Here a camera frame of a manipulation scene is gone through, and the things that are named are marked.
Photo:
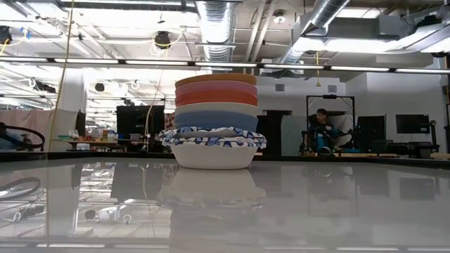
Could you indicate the light blue plastic bowl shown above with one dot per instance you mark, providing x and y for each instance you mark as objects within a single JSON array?
[{"x": 216, "y": 120}]

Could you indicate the white plastic bowl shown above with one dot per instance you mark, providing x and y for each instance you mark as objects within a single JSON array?
[{"x": 216, "y": 108}]

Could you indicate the red-orange plastic bowl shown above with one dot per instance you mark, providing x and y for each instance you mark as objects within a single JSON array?
[{"x": 216, "y": 98}]

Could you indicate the pink plastic bowl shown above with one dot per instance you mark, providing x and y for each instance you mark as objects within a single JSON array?
[{"x": 216, "y": 87}]

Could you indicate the orange plastic bowl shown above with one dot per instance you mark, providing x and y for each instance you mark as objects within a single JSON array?
[{"x": 216, "y": 78}]

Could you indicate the black partition panel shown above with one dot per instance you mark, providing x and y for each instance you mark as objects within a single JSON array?
[{"x": 270, "y": 133}]

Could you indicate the long ceiling light bar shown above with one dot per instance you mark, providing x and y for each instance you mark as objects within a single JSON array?
[{"x": 225, "y": 64}]

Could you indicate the grey partition panel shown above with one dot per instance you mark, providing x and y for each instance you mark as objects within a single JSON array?
[{"x": 293, "y": 135}]

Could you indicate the large black screen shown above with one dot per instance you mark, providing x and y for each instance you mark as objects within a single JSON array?
[{"x": 137, "y": 121}]

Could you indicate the person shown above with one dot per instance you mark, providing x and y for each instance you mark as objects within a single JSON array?
[{"x": 321, "y": 131}]

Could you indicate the black computer monitor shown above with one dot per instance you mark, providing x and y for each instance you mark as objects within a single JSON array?
[
  {"x": 412, "y": 123},
  {"x": 371, "y": 126}
]

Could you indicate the grey wall vent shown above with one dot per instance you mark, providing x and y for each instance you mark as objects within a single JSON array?
[
  {"x": 332, "y": 88},
  {"x": 279, "y": 87}
]

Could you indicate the corrugated silver ventilation duct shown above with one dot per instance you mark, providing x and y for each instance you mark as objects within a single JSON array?
[{"x": 216, "y": 28}]

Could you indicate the black ceiling dome camera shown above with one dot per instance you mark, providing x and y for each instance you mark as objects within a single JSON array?
[{"x": 162, "y": 39}]

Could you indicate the black frame stand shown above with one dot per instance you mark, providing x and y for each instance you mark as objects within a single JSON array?
[{"x": 330, "y": 96}]

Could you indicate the black table frame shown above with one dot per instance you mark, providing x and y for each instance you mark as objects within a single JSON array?
[{"x": 105, "y": 155}]

